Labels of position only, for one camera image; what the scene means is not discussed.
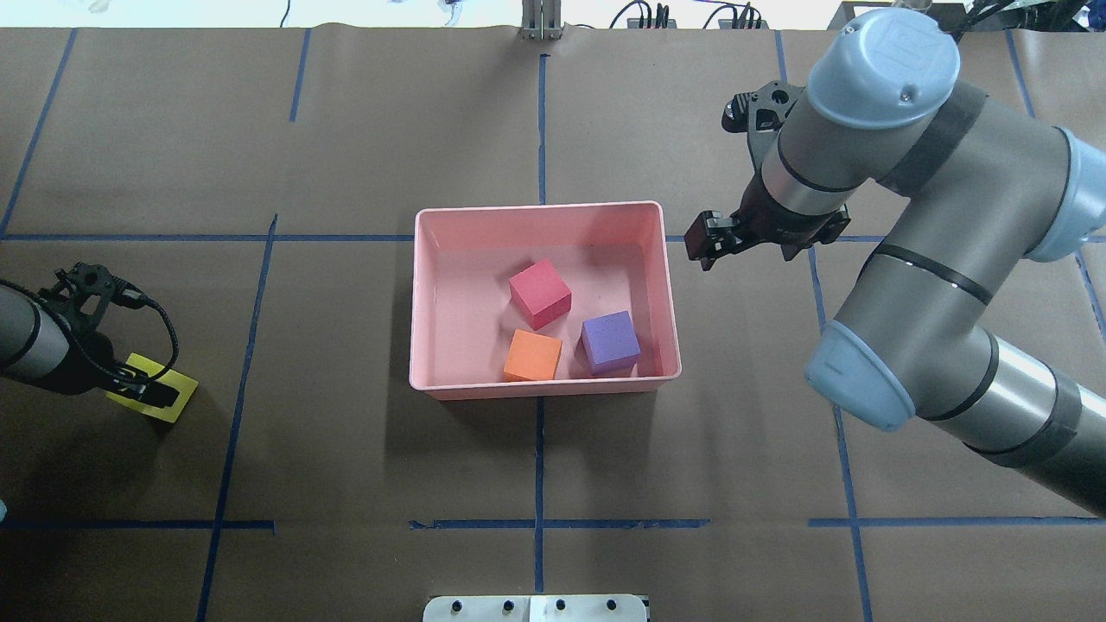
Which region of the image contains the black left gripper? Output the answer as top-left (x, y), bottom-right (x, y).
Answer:
top-left (36, 263), bottom-right (181, 410)

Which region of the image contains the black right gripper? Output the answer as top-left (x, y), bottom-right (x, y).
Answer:
top-left (684, 81), bottom-right (852, 272)

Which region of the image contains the yellow-green foam cube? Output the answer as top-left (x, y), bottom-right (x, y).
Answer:
top-left (105, 370), bottom-right (199, 424)

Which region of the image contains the purple foam cube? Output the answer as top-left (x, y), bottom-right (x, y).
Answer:
top-left (582, 310), bottom-right (641, 375)

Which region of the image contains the red foam cube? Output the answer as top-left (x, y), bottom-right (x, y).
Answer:
top-left (508, 258), bottom-right (572, 331)

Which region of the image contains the orange foam cube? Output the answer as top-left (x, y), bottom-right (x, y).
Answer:
top-left (502, 330), bottom-right (563, 382)

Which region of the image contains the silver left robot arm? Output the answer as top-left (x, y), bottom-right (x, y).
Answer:
top-left (1, 263), bottom-right (197, 422)

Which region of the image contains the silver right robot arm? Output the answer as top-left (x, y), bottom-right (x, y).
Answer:
top-left (684, 8), bottom-right (1103, 517)

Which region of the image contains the pink plastic bin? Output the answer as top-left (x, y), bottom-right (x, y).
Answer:
top-left (410, 200), bottom-right (684, 401)

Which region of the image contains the orange black connector board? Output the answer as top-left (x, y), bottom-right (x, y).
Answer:
top-left (611, 1), bottom-right (677, 30)

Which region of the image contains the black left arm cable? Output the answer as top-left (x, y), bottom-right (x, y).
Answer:
top-left (0, 276), bottom-right (181, 381)

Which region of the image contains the aluminium frame post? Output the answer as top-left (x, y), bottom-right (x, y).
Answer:
top-left (518, 0), bottom-right (563, 41)

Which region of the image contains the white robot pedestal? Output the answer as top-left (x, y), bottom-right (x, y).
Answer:
top-left (422, 593), bottom-right (653, 621)

